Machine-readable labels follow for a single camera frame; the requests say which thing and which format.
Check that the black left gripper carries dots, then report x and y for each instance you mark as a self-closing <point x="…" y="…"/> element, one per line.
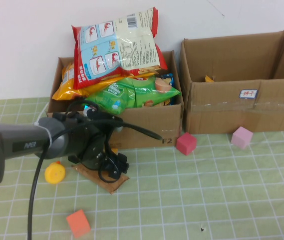
<point x="94" y="157"/>

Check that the yellow snack packet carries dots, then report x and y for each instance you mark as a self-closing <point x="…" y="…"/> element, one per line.
<point x="114" y="150"/>

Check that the brown snack packet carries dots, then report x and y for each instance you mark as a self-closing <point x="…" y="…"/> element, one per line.
<point x="113" y="187"/>

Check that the blue snack bag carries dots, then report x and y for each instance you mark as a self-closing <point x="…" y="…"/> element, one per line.
<point x="169" y="77"/>

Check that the white label red writing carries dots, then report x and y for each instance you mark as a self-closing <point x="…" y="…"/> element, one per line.
<point x="118" y="128"/>
<point x="248" y="94"/>

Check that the yellow rubber duck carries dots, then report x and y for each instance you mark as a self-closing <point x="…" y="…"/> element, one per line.
<point x="55" y="173"/>

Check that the white zip tie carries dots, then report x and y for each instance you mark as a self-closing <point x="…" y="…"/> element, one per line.
<point x="48" y="138"/>

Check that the small blue foil packet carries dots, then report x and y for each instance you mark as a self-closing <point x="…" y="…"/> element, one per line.
<point x="88" y="107"/>

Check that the cardboard box printed F2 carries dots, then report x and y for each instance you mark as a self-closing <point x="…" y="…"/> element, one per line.
<point x="144" y="120"/>

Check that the orange foam cube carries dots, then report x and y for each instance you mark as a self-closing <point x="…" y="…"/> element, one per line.
<point x="78" y="223"/>

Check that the green chip bag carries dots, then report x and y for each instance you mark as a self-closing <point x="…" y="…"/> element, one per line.
<point x="126" y="97"/>

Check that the orange chip bag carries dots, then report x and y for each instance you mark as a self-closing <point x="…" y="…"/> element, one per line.
<point x="65" y="90"/>

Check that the red foam cube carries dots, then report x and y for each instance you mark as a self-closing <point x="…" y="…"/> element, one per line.
<point x="186" y="144"/>

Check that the green checked tablecloth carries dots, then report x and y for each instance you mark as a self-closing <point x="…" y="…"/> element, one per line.
<point x="181" y="195"/>

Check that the red shrimp chip bag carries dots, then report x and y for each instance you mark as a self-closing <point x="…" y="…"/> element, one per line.
<point x="119" y="50"/>

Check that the taped cardboard box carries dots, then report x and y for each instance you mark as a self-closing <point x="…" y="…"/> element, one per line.
<point x="219" y="117"/>

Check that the orange packet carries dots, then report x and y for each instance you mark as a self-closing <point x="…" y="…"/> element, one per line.
<point x="208" y="79"/>

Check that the clear packing tape strip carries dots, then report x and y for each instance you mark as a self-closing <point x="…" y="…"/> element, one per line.
<point x="231" y="106"/>

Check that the pink foam cube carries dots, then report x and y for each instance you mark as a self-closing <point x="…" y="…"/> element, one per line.
<point x="241" y="138"/>

